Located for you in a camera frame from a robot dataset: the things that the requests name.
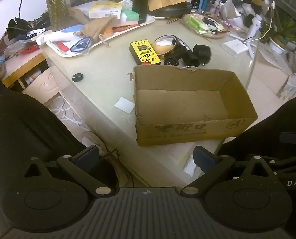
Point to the yellow white medicine box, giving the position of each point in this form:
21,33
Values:
105,9

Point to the white serving tray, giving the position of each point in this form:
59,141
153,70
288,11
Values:
91,44

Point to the glass plate with snacks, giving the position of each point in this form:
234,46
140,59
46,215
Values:
205,25

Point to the white power bank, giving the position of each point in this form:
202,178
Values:
234,47

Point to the amber tape roll with dog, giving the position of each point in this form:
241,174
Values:
164,44

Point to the glass vase with stems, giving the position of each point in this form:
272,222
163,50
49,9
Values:
58,14

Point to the green tissue pack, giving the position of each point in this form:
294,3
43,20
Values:
129,17

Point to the black zip case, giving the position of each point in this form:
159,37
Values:
170,11

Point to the small black knob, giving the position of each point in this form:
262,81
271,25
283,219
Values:
171,61

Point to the red lighter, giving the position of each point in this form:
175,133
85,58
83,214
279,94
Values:
62,47

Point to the tan drawstring pouch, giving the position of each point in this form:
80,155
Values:
96,27

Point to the black tape roll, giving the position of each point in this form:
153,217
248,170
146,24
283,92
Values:
180,50

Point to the brown cardboard box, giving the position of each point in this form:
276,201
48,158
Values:
177,105

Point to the small black round cap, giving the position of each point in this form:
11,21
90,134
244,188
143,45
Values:
77,77

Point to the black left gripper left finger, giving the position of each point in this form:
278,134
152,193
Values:
78,167

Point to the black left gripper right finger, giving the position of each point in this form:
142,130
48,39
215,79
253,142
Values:
213,166

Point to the yellow adapter box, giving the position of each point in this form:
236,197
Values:
143,53

